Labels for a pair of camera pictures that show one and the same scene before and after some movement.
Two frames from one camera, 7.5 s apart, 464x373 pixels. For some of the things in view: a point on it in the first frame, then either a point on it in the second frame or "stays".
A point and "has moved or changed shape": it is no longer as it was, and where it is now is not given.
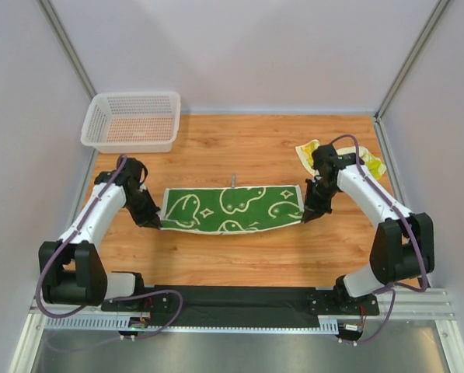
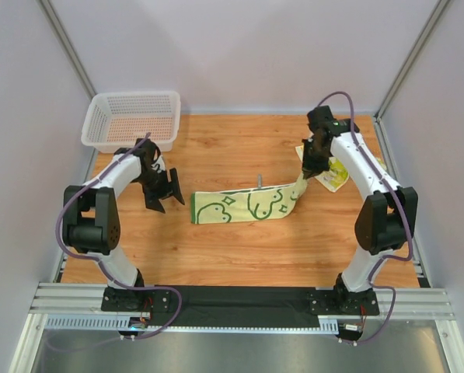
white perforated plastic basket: [132, 122] stays
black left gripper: [144, 211] -> [162, 189]
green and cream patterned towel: [231, 209] has moved or changed shape
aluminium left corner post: [67, 48] stays
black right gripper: [315, 200] -> [314, 166]
